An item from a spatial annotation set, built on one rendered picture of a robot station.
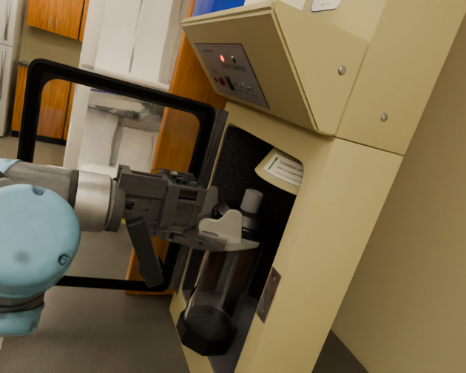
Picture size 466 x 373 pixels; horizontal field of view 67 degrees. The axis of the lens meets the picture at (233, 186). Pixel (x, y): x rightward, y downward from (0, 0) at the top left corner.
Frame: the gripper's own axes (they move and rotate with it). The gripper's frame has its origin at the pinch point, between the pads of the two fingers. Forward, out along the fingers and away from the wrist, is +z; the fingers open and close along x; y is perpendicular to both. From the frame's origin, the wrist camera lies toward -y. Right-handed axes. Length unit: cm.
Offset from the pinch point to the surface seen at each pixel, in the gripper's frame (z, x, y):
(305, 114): -4.9, -13.8, 20.3
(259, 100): -5.0, -3.1, 20.2
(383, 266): 42.2, 4.8, -7.1
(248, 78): -7.1, -2.6, 22.3
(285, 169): 1.9, -4.0, 12.2
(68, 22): -44, 507, 40
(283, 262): -0.9, -13.8, 3.0
